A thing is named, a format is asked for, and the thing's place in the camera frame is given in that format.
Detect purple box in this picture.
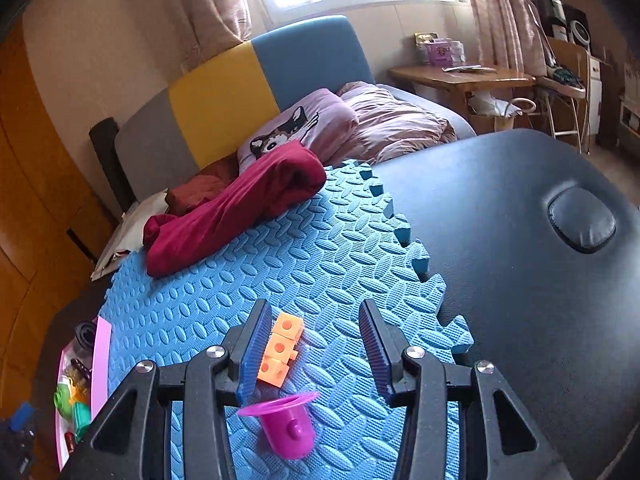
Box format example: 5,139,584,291
425,39,466,66

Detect beige tote bag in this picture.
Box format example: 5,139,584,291
90,187,171,281

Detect white low shelf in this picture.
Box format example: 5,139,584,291
617,97,640,138

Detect black rolled mat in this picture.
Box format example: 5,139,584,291
89,117,136,221

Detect beige patterned curtain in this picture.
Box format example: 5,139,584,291
460,0,551,81
160,0,253,71

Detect white round fan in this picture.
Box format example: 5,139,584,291
564,16,591,46

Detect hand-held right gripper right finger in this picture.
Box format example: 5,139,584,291
359,299,573,480

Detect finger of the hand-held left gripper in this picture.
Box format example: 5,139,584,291
10,402,37,432

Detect metal folding chair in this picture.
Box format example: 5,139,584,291
537,65,588,153

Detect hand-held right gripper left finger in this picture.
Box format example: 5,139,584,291
60,299,273,480

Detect purple flanged cup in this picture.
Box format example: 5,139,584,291
236,391,321,461

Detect pink shallow cardboard box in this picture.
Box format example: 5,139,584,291
52,317,113,471

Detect blue foam puzzle mat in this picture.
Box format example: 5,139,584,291
97,160,475,480

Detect pink cat print pillow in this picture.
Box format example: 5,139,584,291
236,88,360,173

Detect teal flanged spool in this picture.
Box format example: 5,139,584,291
72,402,93,433

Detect black padded massage table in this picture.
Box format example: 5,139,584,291
40,127,640,480

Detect black face hole cushion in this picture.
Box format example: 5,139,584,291
546,185,617,253

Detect white narrow cabinet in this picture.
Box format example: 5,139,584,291
585,55,603,136

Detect rust brown cloth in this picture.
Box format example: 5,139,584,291
165,157,241,216

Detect orange wooden wardrobe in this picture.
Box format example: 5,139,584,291
0,20,121,461

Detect maroon cloth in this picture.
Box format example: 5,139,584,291
144,141,327,278

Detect grey yellow blue headboard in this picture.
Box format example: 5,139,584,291
114,15,377,201

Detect orange cube blocks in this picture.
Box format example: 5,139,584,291
256,312,306,386

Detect wooden desk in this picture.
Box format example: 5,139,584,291
389,64,537,121

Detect pink quilt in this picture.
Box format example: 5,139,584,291
337,80,458,163

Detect woven basket with hoop handle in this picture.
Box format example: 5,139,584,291
467,92,538,133

